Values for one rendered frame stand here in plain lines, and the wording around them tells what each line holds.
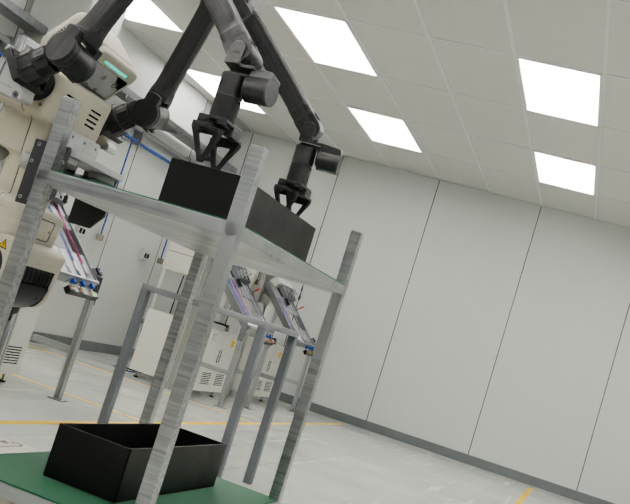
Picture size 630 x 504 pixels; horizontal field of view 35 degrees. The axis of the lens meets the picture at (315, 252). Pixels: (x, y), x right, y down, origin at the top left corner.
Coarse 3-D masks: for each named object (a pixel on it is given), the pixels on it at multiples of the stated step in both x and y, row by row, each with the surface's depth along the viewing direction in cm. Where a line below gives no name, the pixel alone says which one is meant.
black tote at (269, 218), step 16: (176, 160) 212; (176, 176) 211; (192, 176) 210; (208, 176) 209; (224, 176) 208; (240, 176) 207; (160, 192) 211; (176, 192) 210; (192, 192) 209; (208, 192) 209; (224, 192) 208; (256, 192) 216; (192, 208) 209; (208, 208) 208; (224, 208) 207; (256, 208) 218; (272, 208) 227; (256, 224) 221; (272, 224) 230; (288, 224) 240; (304, 224) 252; (272, 240) 233; (288, 240) 243; (304, 240) 255; (304, 256) 258
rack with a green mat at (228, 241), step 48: (48, 144) 200; (48, 192) 200; (96, 192) 195; (240, 192) 188; (192, 240) 235; (240, 240) 189; (0, 288) 197; (192, 288) 281; (336, 288) 262; (0, 336) 198; (192, 336) 185; (192, 384) 186; (288, 432) 267; (0, 480) 191; (48, 480) 203; (144, 480) 183
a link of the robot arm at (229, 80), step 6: (222, 72) 211; (228, 72) 209; (234, 72) 210; (222, 78) 210; (228, 78) 209; (234, 78) 209; (240, 78) 209; (222, 84) 209; (228, 84) 209; (234, 84) 209; (240, 84) 209; (222, 90) 209; (228, 90) 209; (234, 90) 209; (240, 90) 210; (234, 96) 209; (240, 96) 210
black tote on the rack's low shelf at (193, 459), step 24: (72, 432) 206; (96, 432) 223; (120, 432) 234; (144, 432) 247; (192, 432) 259; (72, 456) 205; (96, 456) 204; (120, 456) 202; (144, 456) 209; (192, 456) 236; (216, 456) 251; (72, 480) 204; (96, 480) 203; (120, 480) 202; (168, 480) 225; (192, 480) 240
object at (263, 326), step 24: (144, 288) 493; (144, 312) 495; (264, 336) 470; (288, 336) 507; (120, 360) 490; (288, 360) 506; (120, 384) 491; (240, 384) 467; (240, 408) 465; (264, 432) 502
